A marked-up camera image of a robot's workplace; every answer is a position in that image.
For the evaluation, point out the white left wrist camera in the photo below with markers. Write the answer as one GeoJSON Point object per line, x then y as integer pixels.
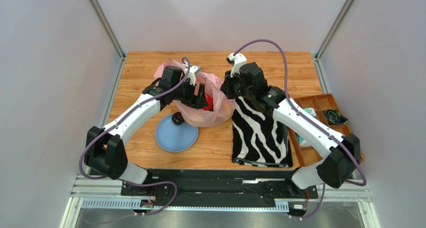
{"type": "Point", "coordinates": [191, 74]}

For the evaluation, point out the dark purple mangosteen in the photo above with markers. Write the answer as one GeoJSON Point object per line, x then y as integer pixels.
{"type": "Point", "coordinates": [177, 118]}

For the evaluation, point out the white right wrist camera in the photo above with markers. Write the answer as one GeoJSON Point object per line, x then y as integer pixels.
{"type": "Point", "coordinates": [237, 61]}

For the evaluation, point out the aluminium frame rail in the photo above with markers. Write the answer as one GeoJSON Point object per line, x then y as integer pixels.
{"type": "Point", "coordinates": [338, 21]}

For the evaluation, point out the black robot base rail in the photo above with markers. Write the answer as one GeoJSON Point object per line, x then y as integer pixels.
{"type": "Point", "coordinates": [220, 188]}

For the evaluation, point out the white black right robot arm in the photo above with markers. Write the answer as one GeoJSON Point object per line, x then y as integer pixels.
{"type": "Point", "coordinates": [340, 153]}

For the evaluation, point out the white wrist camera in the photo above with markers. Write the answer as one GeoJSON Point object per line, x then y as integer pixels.
{"type": "Point", "coordinates": [191, 74]}
{"type": "Point", "coordinates": [237, 61]}

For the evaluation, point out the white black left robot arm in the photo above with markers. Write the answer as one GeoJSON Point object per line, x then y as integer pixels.
{"type": "Point", "coordinates": [105, 147]}

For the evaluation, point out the pink peach-print plastic bag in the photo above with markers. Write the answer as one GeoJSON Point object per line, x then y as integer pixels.
{"type": "Point", "coordinates": [222, 108]}

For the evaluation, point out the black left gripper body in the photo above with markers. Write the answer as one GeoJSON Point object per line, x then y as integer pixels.
{"type": "Point", "coordinates": [186, 95]}

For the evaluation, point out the black white zebra towel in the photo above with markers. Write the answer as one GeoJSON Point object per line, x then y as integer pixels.
{"type": "Point", "coordinates": [257, 139]}

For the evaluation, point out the left aluminium frame post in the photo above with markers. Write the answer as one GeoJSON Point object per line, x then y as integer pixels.
{"type": "Point", "coordinates": [101, 16]}

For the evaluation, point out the dark blue yellow patterned cloth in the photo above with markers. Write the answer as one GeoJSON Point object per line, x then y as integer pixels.
{"type": "Point", "coordinates": [334, 117]}

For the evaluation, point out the wooden compartment tray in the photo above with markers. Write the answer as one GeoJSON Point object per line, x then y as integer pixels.
{"type": "Point", "coordinates": [325, 109]}

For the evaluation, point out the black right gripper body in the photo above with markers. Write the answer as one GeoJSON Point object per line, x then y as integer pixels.
{"type": "Point", "coordinates": [230, 89]}

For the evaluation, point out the red apple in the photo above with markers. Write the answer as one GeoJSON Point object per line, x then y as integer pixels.
{"type": "Point", "coordinates": [209, 100]}

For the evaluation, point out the blue plate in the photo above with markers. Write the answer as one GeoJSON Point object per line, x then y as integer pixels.
{"type": "Point", "coordinates": [175, 138]}

